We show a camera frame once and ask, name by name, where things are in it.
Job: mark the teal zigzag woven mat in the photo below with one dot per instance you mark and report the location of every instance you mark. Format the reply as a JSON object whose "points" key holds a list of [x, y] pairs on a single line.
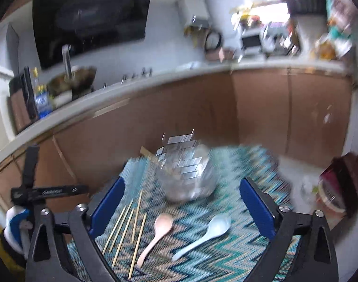
{"points": [[196, 241]]}

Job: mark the black glass range hood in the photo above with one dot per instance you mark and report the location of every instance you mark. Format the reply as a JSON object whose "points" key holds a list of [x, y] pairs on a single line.
{"points": [[90, 20]]}

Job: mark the white microwave oven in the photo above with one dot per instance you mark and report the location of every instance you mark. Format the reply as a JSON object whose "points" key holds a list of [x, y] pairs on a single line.
{"points": [[251, 42]]}

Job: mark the person's left hand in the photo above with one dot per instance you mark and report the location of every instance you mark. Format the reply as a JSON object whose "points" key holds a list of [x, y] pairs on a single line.
{"points": [[15, 226]]}

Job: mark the white water heater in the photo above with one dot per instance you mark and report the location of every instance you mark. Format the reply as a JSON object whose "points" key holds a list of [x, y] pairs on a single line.
{"points": [[193, 10]]}

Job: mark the white bowl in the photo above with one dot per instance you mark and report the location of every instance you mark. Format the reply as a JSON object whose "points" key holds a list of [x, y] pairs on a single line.
{"points": [[61, 100]]}

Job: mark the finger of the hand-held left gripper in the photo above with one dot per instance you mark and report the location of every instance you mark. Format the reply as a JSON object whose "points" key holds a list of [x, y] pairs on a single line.
{"points": [[49, 191]]}

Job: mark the brown thermos jug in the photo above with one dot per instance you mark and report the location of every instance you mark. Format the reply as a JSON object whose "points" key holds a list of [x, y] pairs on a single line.
{"points": [[21, 102]]}

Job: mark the paper drink cup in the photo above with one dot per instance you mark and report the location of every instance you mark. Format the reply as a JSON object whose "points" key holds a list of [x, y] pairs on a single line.
{"points": [[332, 196]]}

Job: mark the pink rice cooker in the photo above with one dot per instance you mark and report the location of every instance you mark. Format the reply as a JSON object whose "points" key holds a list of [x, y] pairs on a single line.
{"points": [[214, 42]]}

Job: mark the yellow oil bottle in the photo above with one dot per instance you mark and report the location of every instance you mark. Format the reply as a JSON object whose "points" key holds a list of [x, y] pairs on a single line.
{"points": [[35, 79]]}

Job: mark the pink soup spoon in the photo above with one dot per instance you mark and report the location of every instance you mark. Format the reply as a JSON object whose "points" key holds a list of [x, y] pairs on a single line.
{"points": [[162, 223]]}

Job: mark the clear plastic bag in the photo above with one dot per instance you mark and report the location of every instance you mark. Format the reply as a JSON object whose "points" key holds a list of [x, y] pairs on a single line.
{"points": [[309, 189]]}

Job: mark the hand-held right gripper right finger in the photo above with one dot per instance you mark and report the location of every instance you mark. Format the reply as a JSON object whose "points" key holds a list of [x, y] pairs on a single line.
{"points": [[257, 205]]}

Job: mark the black gas stove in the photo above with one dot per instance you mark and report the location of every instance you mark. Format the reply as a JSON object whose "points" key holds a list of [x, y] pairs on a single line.
{"points": [[123, 79]]}

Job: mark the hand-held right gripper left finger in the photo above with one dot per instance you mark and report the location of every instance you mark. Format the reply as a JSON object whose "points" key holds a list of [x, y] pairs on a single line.
{"points": [[107, 205]]}

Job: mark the blue printed bag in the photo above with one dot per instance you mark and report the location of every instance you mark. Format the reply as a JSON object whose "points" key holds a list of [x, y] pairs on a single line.
{"points": [[43, 104]]}

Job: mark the brown base cabinets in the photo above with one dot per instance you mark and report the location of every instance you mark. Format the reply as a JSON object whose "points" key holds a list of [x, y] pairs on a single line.
{"points": [[255, 108]]}

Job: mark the steel wok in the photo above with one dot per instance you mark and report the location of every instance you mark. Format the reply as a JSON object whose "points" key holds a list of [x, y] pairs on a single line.
{"points": [[76, 79]]}

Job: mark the pale blue soup spoon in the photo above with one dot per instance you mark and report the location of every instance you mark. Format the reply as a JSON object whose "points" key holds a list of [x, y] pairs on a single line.
{"points": [[218, 223]]}

